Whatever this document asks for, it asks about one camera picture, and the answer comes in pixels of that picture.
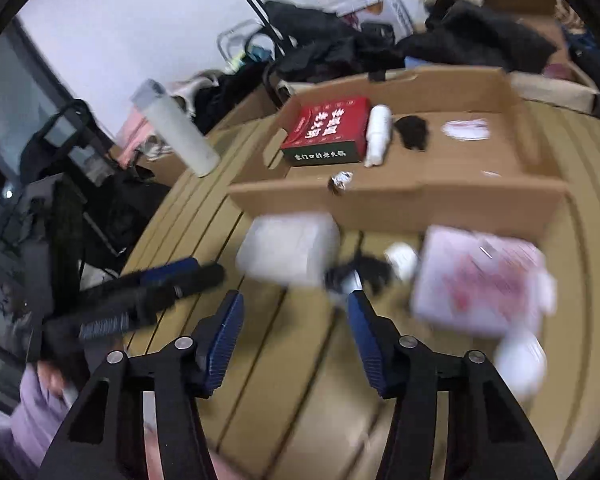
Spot white plastic bottle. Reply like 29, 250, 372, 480
364, 105, 394, 169

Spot white metal rack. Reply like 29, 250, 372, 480
216, 19, 276, 73

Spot black cloth item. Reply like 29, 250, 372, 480
394, 115, 431, 152

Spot black clothes pile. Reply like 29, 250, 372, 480
397, 0, 556, 73

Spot glass sliding door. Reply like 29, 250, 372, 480
0, 17, 76, 241

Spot person's left forearm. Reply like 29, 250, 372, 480
0, 367, 83, 480

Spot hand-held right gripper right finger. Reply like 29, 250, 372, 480
346, 290, 561, 480

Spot foil wrapper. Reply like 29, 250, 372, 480
328, 171, 355, 196

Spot white round container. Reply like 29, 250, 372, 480
495, 332, 548, 401

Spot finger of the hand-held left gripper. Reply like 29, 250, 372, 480
115, 256, 227, 301
45, 285, 186, 346

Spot black trolley bag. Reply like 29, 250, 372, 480
265, 1, 406, 83

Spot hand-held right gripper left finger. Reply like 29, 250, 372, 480
39, 290, 246, 480

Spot black backpack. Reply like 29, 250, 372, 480
195, 72, 261, 131

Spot white tissue pack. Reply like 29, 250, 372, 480
236, 212, 342, 288

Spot small white jar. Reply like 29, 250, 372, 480
384, 242, 420, 281

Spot blue bag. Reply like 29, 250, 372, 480
562, 25, 600, 106

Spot pink and white packet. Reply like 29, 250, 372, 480
411, 225, 556, 336

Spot beige storage box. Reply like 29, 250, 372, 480
507, 71, 600, 115

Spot person's left hand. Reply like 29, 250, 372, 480
36, 360, 77, 403

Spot printed appliance box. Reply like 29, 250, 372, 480
305, 0, 416, 43

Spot white paper label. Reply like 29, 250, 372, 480
442, 119, 491, 141

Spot red and green box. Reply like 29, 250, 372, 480
280, 96, 372, 167

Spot shallow cardboard tray box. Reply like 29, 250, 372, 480
227, 66, 568, 243

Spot black stroller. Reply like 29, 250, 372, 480
20, 100, 112, 241

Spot white thermos flask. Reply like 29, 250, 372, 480
131, 78, 222, 178

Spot pink bag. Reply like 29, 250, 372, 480
115, 110, 156, 168

